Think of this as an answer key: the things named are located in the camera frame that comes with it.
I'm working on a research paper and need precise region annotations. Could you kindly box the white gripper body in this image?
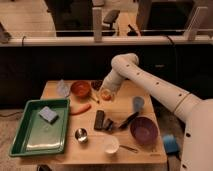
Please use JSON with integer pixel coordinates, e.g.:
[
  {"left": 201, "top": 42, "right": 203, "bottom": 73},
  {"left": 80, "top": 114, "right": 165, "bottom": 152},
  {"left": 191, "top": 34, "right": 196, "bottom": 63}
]
[{"left": 102, "top": 69, "right": 124, "bottom": 92}]

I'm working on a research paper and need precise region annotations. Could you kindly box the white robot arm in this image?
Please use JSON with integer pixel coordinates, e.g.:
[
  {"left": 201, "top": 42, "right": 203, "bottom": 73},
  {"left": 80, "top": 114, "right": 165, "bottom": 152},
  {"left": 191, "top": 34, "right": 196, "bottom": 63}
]
[{"left": 102, "top": 53, "right": 213, "bottom": 171}]

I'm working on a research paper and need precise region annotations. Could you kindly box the blue plastic cup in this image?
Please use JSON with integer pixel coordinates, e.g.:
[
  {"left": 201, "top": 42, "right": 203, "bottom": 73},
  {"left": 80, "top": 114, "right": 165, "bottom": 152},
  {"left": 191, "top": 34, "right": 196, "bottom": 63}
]
[{"left": 133, "top": 96, "right": 144, "bottom": 112}]

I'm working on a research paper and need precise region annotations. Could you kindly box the small metal cup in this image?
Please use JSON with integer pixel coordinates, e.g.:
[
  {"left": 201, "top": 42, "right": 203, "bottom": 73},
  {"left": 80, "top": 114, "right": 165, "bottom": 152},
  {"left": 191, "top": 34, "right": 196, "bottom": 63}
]
[{"left": 75, "top": 128, "right": 88, "bottom": 143}]

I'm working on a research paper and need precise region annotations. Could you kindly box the white plastic cup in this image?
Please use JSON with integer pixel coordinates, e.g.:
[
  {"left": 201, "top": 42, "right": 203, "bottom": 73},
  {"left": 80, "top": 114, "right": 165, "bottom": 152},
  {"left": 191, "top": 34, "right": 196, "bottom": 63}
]
[{"left": 103, "top": 135, "right": 119, "bottom": 155}]

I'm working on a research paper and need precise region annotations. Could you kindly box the orange bowl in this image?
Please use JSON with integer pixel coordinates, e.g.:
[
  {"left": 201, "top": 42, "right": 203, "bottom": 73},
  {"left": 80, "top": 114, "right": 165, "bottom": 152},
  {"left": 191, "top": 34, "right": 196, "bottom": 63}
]
[{"left": 71, "top": 81, "right": 91, "bottom": 98}]

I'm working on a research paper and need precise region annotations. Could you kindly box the dark rectangular block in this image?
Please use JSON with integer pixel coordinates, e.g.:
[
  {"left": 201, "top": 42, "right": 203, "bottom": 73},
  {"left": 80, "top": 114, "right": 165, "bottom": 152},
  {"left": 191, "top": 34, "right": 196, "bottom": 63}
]
[{"left": 94, "top": 110, "right": 105, "bottom": 130}]

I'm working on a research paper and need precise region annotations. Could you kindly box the black spatula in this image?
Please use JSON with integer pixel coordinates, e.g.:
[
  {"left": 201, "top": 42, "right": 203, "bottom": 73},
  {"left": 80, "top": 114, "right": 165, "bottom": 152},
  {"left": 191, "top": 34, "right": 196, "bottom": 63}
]
[{"left": 119, "top": 112, "right": 139, "bottom": 130}]

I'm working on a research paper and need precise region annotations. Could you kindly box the small dark object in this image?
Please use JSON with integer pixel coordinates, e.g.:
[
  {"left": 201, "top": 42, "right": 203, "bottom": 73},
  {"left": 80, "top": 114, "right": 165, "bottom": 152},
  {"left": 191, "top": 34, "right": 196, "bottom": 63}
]
[{"left": 103, "top": 119, "right": 114, "bottom": 131}]

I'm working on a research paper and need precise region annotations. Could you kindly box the clear plastic bag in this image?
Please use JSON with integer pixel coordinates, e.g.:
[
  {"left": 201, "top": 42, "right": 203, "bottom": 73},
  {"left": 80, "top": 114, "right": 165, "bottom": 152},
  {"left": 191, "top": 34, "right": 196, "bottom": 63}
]
[{"left": 56, "top": 80, "right": 70, "bottom": 98}]

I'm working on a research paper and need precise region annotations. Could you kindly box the purple bowl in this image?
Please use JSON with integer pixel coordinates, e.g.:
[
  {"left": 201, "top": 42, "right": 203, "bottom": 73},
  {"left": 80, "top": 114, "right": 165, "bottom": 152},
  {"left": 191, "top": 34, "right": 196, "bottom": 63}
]
[{"left": 130, "top": 117, "right": 158, "bottom": 145}]

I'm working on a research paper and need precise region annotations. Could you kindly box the metal spoon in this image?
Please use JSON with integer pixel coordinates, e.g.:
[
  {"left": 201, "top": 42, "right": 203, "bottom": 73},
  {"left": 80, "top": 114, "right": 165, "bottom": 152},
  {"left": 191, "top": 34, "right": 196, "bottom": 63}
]
[{"left": 119, "top": 145, "right": 138, "bottom": 153}]

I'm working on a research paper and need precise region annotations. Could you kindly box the blue sponge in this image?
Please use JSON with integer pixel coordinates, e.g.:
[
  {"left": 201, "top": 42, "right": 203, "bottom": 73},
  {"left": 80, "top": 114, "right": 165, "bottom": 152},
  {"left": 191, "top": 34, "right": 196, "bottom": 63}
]
[{"left": 38, "top": 106, "right": 58, "bottom": 123}]

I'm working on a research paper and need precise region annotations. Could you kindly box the blue object beside table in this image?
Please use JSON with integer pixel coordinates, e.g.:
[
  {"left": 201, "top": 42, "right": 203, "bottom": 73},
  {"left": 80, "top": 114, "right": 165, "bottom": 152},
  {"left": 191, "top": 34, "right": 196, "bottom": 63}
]
[{"left": 163, "top": 134, "right": 179, "bottom": 154}]

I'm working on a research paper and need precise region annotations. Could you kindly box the green plastic tray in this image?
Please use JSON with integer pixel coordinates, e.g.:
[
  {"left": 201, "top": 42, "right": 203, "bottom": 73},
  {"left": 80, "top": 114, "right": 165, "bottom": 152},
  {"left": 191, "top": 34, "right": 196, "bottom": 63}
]
[{"left": 9, "top": 99, "right": 70, "bottom": 157}]

